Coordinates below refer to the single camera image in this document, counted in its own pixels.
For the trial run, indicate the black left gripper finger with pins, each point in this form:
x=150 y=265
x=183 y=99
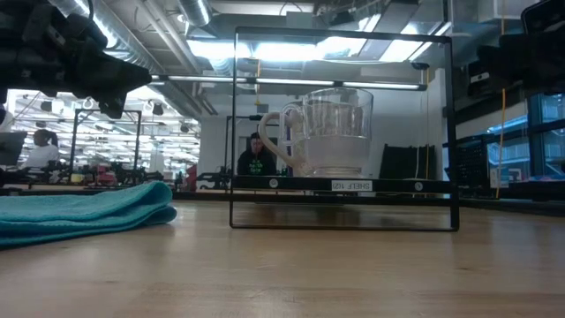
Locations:
x=119 y=73
x=112 y=103

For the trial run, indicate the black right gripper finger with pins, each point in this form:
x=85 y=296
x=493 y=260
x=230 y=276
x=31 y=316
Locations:
x=489 y=55
x=483 y=84

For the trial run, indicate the clear glass footed cup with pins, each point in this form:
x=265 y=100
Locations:
x=337 y=150

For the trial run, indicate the white shelf label sticker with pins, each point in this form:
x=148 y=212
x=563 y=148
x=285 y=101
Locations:
x=351 y=185

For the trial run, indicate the person in white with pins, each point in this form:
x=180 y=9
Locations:
x=42 y=152

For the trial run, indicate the dark screen at room edge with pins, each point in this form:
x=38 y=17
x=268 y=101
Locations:
x=11 y=148

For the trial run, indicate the teal folded cloth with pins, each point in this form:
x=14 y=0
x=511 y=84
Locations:
x=66 y=212

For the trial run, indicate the person at background desk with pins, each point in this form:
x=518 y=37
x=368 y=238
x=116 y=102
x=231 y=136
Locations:
x=257 y=161

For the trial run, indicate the long LED light bar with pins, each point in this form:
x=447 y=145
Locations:
x=291 y=82

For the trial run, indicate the black frame clear shelf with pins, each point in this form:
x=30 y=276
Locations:
x=309 y=183

